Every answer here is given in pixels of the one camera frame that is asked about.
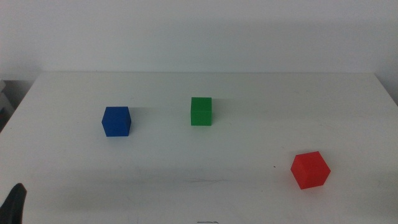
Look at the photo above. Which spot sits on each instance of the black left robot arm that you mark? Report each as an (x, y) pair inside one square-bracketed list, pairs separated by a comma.
[(12, 208)]

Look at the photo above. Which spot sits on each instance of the red cube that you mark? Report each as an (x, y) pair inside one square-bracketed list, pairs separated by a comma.
[(311, 171)]

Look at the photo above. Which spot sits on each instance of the green cube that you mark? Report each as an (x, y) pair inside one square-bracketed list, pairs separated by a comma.
[(201, 113)]

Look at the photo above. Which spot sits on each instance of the blue cube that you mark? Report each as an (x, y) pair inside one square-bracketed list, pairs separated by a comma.
[(116, 123)]

